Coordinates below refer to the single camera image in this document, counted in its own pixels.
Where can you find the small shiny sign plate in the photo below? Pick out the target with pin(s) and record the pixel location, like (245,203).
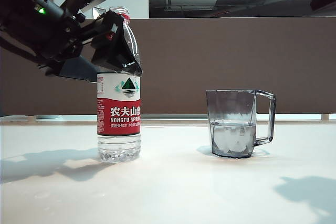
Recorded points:
(97,13)

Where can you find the grey transparent faceted mug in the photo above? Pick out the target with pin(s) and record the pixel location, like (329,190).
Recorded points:
(231,134)

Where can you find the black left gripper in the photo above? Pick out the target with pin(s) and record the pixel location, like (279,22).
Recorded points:
(76,37)

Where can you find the clear red-label water bottle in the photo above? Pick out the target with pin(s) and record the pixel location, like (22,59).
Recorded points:
(118,108)

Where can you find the brown desk partition panel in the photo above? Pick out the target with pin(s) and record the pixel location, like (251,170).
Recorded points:
(210,58)

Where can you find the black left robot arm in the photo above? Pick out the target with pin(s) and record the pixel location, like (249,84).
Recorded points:
(29,22)

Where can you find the aluminium partition base rail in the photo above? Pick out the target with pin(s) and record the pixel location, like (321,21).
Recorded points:
(170,117)

